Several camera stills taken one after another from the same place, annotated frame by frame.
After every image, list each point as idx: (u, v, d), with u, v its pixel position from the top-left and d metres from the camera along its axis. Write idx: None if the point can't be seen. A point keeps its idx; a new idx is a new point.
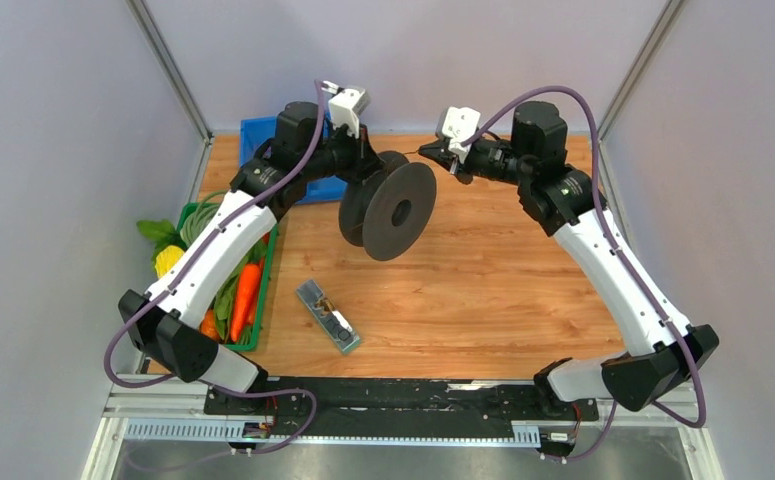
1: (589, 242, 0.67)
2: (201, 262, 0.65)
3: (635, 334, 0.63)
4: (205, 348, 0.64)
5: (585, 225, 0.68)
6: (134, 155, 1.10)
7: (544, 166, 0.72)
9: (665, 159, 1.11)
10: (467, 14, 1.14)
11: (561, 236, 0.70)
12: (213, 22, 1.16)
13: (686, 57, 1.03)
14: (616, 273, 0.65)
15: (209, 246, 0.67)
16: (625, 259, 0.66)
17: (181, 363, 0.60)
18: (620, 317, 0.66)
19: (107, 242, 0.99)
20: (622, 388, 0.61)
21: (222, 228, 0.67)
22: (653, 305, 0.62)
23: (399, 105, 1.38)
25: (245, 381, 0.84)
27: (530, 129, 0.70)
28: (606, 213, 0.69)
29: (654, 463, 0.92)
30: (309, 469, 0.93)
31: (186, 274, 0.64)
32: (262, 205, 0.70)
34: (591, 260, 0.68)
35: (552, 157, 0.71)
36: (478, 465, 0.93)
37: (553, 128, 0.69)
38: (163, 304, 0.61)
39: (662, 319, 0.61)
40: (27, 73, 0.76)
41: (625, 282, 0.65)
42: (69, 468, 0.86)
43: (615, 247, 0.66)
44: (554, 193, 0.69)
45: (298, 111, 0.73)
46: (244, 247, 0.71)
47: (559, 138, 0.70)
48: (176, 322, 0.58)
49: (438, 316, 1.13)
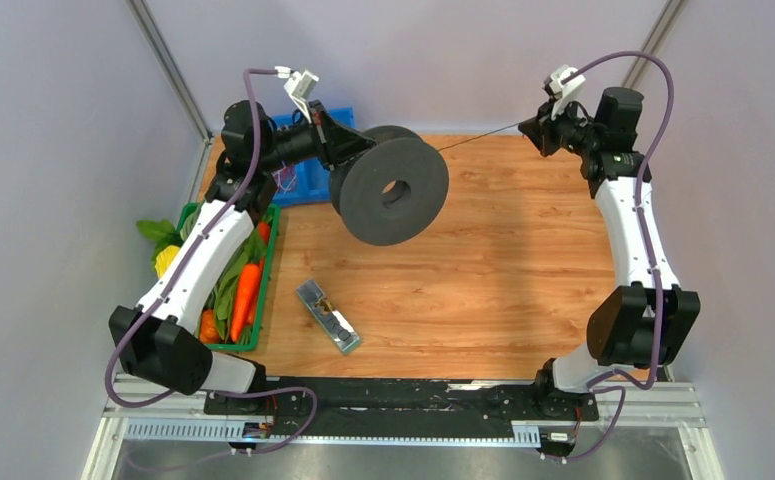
1: (618, 196, 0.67)
2: (190, 269, 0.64)
3: (622, 276, 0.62)
4: (200, 357, 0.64)
5: (621, 184, 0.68)
6: (134, 154, 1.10)
7: (612, 137, 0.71)
9: (665, 159, 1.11)
10: (466, 15, 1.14)
11: (599, 197, 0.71)
12: (213, 23, 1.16)
13: (686, 57, 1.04)
14: (629, 227, 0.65)
15: (195, 252, 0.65)
16: (643, 216, 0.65)
17: (180, 374, 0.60)
18: (619, 266, 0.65)
19: (107, 242, 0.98)
20: (596, 333, 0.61)
21: (205, 235, 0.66)
22: (649, 255, 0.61)
23: (399, 106, 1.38)
25: (245, 381, 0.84)
27: (609, 102, 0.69)
28: (646, 183, 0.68)
29: (654, 464, 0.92)
30: (309, 469, 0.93)
31: (177, 281, 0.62)
32: (242, 208, 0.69)
34: (613, 213, 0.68)
35: (623, 131, 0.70)
36: (478, 465, 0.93)
37: (633, 106, 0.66)
38: (158, 313, 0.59)
39: (651, 267, 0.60)
40: (27, 72, 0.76)
41: (633, 235, 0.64)
42: (69, 468, 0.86)
43: (638, 204, 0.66)
44: (607, 160, 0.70)
45: (236, 121, 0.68)
46: (226, 253, 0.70)
47: (635, 117, 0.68)
48: (174, 327, 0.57)
49: (437, 316, 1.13)
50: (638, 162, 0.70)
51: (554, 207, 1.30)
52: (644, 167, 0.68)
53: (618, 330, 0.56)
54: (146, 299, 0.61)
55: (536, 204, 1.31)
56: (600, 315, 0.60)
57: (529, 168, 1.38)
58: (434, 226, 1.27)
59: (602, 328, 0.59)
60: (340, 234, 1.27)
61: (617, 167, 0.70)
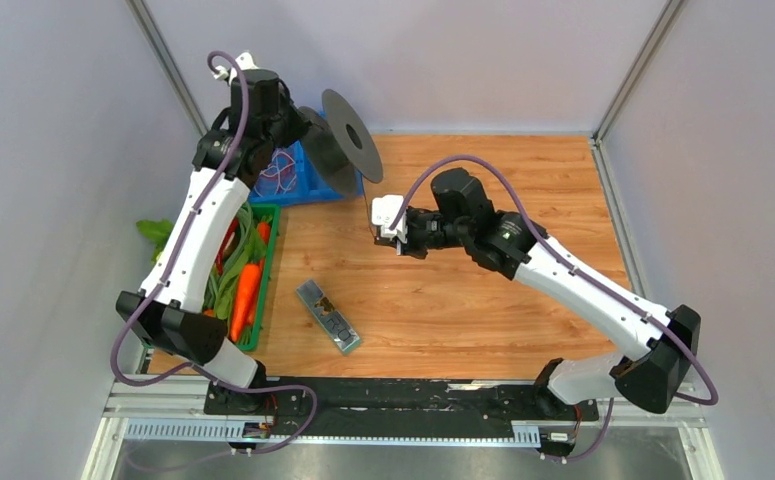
1: (547, 271, 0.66)
2: (187, 248, 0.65)
3: (622, 337, 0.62)
4: (213, 328, 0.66)
5: (537, 258, 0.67)
6: (134, 154, 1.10)
7: (478, 219, 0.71)
9: (665, 160, 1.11)
10: (465, 14, 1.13)
11: (522, 276, 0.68)
12: (213, 23, 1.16)
13: (685, 57, 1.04)
14: (585, 292, 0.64)
15: (190, 229, 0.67)
16: (586, 274, 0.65)
17: (194, 351, 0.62)
18: (603, 327, 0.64)
19: (107, 242, 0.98)
20: (641, 393, 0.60)
21: (197, 209, 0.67)
22: (630, 307, 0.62)
23: (398, 106, 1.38)
25: (247, 376, 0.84)
27: (453, 195, 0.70)
28: (550, 239, 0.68)
29: (654, 463, 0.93)
30: (309, 469, 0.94)
31: (175, 263, 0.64)
32: (231, 178, 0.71)
34: (556, 287, 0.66)
35: (483, 209, 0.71)
36: (478, 465, 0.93)
37: (472, 186, 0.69)
38: (160, 297, 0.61)
39: (642, 316, 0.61)
40: (28, 74, 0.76)
41: (595, 296, 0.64)
42: (69, 467, 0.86)
43: (571, 267, 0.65)
44: (496, 241, 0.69)
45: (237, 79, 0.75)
46: (223, 226, 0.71)
47: (481, 192, 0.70)
48: (179, 311, 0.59)
49: (437, 317, 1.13)
50: (522, 226, 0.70)
51: (554, 207, 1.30)
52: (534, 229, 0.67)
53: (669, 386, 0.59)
54: (148, 283, 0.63)
55: (536, 204, 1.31)
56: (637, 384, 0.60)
57: (528, 168, 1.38)
58: None
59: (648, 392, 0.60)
60: (340, 235, 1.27)
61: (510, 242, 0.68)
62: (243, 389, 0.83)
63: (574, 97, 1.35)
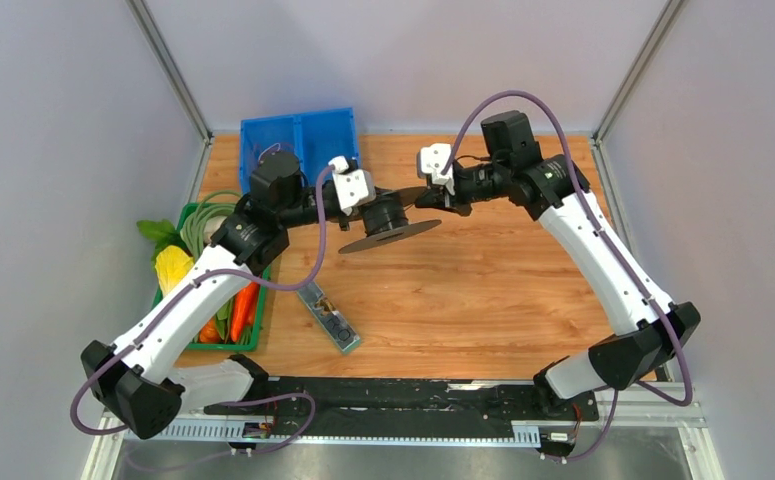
1: (573, 223, 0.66)
2: (171, 317, 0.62)
3: (619, 312, 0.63)
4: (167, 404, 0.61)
5: (568, 207, 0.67)
6: (134, 155, 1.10)
7: (517, 157, 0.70)
9: (665, 161, 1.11)
10: (465, 15, 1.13)
11: (548, 223, 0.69)
12: (213, 25, 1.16)
13: (685, 57, 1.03)
14: (599, 253, 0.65)
15: (181, 299, 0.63)
16: (608, 239, 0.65)
17: (140, 421, 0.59)
18: (606, 298, 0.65)
19: (107, 243, 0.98)
20: (610, 367, 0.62)
21: (196, 283, 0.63)
22: (636, 284, 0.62)
23: (398, 106, 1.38)
25: (238, 392, 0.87)
27: (497, 126, 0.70)
28: (588, 196, 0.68)
29: (654, 463, 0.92)
30: (309, 469, 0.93)
31: (154, 329, 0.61)
32: (240, 262, 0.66)
34: (575, 242, 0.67)
35: (525, 145, 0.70)
36: (478, 465, 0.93)
37: (517, 122, 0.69)
38: (127, 359, 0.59)
39: (645, 297, 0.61)
40: (28, 74, 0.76)
41: (608, 261, 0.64)
42: (68, 467, 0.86)
43: (597, 228, 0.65)
44: (537, 175, 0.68)
45: (271, 168, 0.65)
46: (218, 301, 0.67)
47: (528, 129, 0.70)
48: (137, 380, 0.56)
49: (437, 316, 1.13)
50: (566, 170, 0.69)
51: None
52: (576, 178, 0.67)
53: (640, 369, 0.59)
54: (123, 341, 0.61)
55: None
56: (606, 353, 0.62)
57: None
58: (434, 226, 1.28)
59: (616, 365, 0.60)
60: (340, 236, 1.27)
61: (550, 184, 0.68)
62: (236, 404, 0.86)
63: (574, 98, 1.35)
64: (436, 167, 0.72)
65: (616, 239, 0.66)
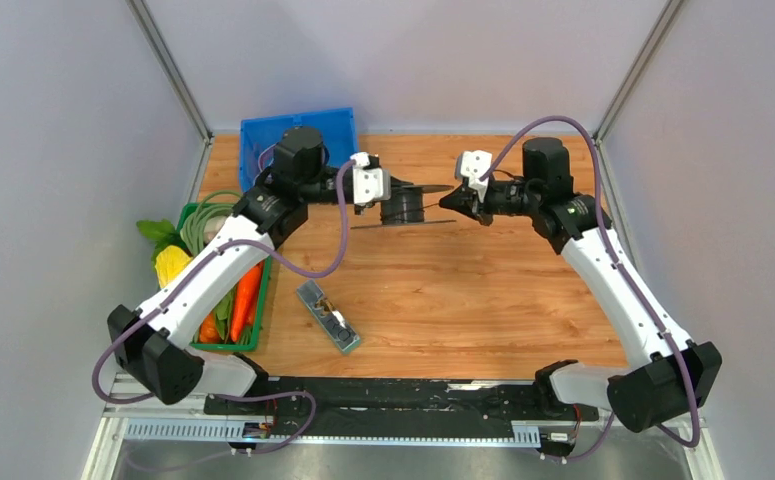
1: (592, 255, 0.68)
2: (196, 283, 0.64)
3: (634, 345, 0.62)
4: (189, 370, 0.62)
5: (588, 240, 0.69)
6: (134, 155, 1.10)
7: (551, 189, 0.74)
9: (665, 161, 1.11)
10: (466, 15, 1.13)
11: (571, 256, 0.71)
12: (213, 24, 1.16)
13: (685, 58, 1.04)
14: (617, 288, 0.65)
15: (204, 267, 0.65)
16: (626, 273, 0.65)
17: (164, 385, 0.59)
18: (623, 331, 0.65)
19: (108, 243, 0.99)
20: (626, 405, 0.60)
21: (220, 251, 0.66)
22: (652, 318, 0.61)
23: (399, 106, 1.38)
25: (242, 386, 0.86)
27: (535, 156, 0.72)
28: (610, 231, 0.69)
29: (653, 463, 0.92)
30: (309, 469, 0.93)
31: (180, 294, 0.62)
32: (262, 231, 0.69)
34: (594, 274, 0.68)
35: (560, 180, 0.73)
36: (478, 466, 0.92)
37: (556, 154, 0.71)
38: (153, 322, 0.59)
39: (661, 331, 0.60)
40: (28, 73, 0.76)
41: (625, 295, 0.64)
42: (68, 467, 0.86)
43: (616, 261, 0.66)
44: (561, 212, 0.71)
45: (294, 140, 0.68)
46: (237, 272, 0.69)
47: (564, 164, 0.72)
48: (164, 341, 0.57)
49: (437, 316, 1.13)
50: (591, 207, 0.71)
51: None
52: (600, 214, 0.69)
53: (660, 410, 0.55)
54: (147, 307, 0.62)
55: None
56: (626, 397, 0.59)
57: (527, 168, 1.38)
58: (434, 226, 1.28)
59: (637, 407, 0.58)
60: (339, 236, 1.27)
61: (574, 219, 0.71)
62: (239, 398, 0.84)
63: (574, 98, 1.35)
64: (475, 173, 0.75)
65: (636, 274, 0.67)
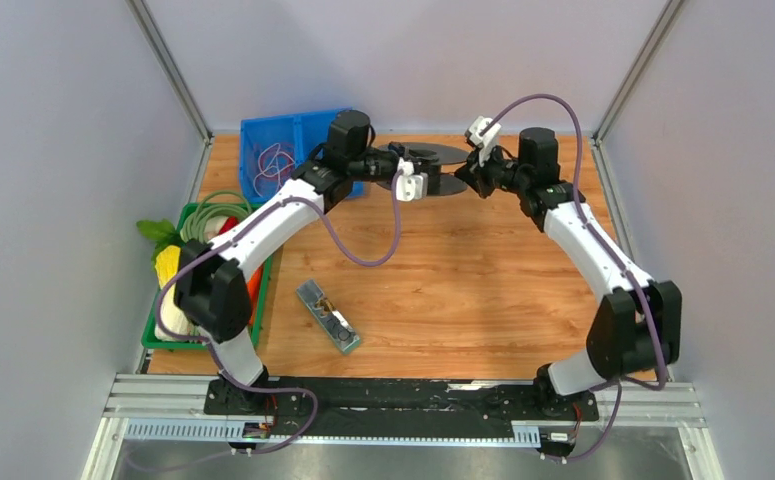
1: (565, 220, 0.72)
2: (261, 226, 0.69)
3: (600, 287, 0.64)
4: (245, 308, 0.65)
5: (563, 210, 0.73)
6: (134, 155, 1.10)
7: (539, 173, 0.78)
9: (665, 160, 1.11)
10: (465, 15, 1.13)
11: (551, 228, 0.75)
12: (213, 24, 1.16)
13: (685, 57, 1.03)
14: (586, 242, 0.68)
15: (268, 214, 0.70)
16: (594, 230, 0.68)
17: (226, 313, 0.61)
18: (594, 281, 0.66)
19: (109, 243, 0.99)
20: (603, 347, 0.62)
21: (283, 203, 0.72)
22: (615, 261, 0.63)
23: (399, 106, 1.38)
25: (251, 374, 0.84)
27: (528, 143, 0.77)
28: (584, 205, 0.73)
29: (653, 463, 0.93)
30: (310, 469, 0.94)
31: (247, 233, 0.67)
32: (318, 193, 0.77)
34: (569, 236, 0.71)
35: (548, 167, 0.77)
36: (478, 465, 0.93)
37: (547, 143, 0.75)
38: (224, 254, 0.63)
39: (623, 270, 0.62)
40: (26, 73, 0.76)
41: (592, 247, 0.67)
42: (69, 466, 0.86)
43: (586, 222, 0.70)
44: (543, 193, 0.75)
45: (347, 120, 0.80)
46: (291, 227, 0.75)
47: (554, 153, 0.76)
48: (236, 267, 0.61)
49: (437, 316, 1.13)
50: (570, 191, 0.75)
51: None
52: (577, 192, 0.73)
53: (621, 341, 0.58)
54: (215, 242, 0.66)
55: None
56: (599, 334, 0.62)
57: None
58: (435, 226, 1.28)
59: (606, 343, 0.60)
60: (339, 235, 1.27)
61: (553, 198, 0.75)
62: (247, 386, 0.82)
63: (574, 98, 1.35)
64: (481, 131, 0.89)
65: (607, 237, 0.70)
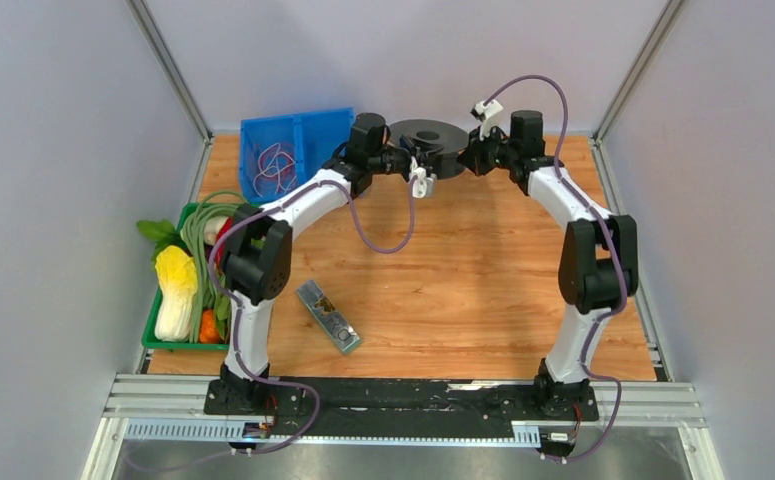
1: (543, 177, 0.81)
2: (302, 200, 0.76)
3: None
4: (283, 271, 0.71)
5: (544, 172, 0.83)
6: (134, 154, 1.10)
7: (526, 146, 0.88)
9: (664, 160, 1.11)
10: (465, 15, 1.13)
11: (534, 191, 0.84)
12: (214, 24, 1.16)
13: (685, 57, 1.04)
14: (559, 193, 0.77)
15: (308, 191, 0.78)
16: (566, 183, 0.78)
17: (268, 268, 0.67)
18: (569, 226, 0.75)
19: (109, 242, 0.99)
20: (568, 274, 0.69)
21: (321, 183, 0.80)
22: (582, 201, 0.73)
23: (398, 107, 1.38)
25: (261, 363, 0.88)
27: (517, 120, 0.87)
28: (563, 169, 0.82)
29: (654, 463, 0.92)
30: (309, 469, 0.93)
31: (290, 204, 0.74)
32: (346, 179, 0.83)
34: (547, 193, 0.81)
35: (534, 140, 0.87)
36: (478, 465, 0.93)
37: (533, 120, 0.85)
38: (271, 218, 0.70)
39: (587, 208, 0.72)
40: (27, 73, 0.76)
41: (564, 195, 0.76)
42: (69, 466, 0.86)
43: (560, 178, 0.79)
44: (528, 162, 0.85)
45: (367, 121, 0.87)
46: (323, 208, 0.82)
47: (539, 128, 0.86)
48: (284, 228, 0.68)
49: (437, 317, 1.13)
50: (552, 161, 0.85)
51: None
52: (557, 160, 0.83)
53: (582, 262, 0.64)
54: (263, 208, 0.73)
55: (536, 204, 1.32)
56: (567, 266, 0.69)
57: None
58: (435, 226, 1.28)
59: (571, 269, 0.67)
60: (340, 235, 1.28)
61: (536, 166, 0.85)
62: (256, 375, 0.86)
63: (574, 98, 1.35)
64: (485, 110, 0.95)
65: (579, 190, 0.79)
